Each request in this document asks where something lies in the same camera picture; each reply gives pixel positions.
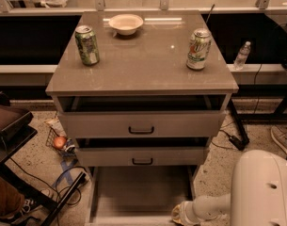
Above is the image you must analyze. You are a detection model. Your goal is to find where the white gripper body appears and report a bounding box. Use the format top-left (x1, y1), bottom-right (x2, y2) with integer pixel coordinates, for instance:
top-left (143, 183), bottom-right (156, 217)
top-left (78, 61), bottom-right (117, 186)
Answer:
top-left (171, 201), bottom-right (205, 226)

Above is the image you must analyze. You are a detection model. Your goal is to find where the grey drawer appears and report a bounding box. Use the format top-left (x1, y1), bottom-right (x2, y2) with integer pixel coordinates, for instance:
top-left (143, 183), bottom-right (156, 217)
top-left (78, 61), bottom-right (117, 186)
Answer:
top-left (75, 137), bottom-right (209, 167)
top-left (85, 166), bottom-right (195, 226)
top-left (56, 94), bottom-right (227, 138)

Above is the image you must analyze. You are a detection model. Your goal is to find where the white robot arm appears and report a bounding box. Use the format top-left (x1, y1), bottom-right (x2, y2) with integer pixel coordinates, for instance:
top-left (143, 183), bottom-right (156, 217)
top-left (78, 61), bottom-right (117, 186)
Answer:
top-left (171, 150), bottom-right (287, 226)

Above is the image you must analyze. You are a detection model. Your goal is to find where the grey drawer cabinet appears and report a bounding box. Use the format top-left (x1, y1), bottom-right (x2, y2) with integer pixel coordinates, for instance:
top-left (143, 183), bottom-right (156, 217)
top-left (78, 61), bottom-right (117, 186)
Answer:
top-left (45, 10), bottom-right (239, 226)

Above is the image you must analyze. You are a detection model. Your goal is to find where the black stand leg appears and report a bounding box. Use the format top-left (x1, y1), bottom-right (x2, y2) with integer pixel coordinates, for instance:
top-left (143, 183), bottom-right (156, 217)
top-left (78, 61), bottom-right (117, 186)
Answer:
top-left (228, 100), bottom-right (249, 151)

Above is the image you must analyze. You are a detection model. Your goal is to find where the grey sneaker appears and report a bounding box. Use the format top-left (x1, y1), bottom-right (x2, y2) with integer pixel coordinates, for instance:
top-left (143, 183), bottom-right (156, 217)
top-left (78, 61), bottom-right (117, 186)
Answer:
top-left (270, 126), bottom-right (287, 154)

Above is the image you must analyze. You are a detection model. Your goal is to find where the red apple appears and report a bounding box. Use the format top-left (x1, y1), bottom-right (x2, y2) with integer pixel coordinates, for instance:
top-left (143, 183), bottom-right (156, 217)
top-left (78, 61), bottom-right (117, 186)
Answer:
top-left (53, 137), bottom-right (67, 150)

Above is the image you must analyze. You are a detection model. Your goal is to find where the black sneaker with laces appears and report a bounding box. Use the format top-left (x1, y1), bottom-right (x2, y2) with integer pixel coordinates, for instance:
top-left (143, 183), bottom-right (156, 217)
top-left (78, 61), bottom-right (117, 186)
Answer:
top-left (0, 192), bottom-right (41, 223)

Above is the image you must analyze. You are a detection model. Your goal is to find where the clear water bottle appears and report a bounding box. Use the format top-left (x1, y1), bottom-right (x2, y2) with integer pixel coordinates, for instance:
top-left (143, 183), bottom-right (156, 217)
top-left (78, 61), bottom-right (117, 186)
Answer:
top-left (233, 41), bottom-right (251, 71)

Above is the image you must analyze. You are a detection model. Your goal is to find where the white green soda can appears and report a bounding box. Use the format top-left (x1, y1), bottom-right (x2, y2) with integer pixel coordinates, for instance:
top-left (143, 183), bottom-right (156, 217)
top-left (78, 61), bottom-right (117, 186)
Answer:
top-left (186, 28), bottom-right (212, 71)

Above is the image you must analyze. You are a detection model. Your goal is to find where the black chair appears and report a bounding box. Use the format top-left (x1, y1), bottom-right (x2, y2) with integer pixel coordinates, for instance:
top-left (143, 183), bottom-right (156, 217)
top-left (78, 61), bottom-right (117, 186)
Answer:
top-left (0, 92), bottom-right (36, 164)

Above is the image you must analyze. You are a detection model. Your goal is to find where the white bowl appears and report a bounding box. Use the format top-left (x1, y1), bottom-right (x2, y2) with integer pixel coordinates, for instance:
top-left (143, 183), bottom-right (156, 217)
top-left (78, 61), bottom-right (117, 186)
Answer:
top-left (108, 14), bottom-right (143, 36)

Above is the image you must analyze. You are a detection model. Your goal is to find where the black floor cable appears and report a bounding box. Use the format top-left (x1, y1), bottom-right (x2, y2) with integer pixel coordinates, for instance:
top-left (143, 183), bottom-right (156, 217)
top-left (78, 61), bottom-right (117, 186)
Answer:
top-left (9, 157), bottom-right (88, 207)

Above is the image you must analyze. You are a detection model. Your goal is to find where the wire basket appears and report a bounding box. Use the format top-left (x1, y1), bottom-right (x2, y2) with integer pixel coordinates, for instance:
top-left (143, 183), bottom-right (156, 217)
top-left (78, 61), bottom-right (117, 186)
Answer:
top-left (46, 129), bottom-right (75, 158)

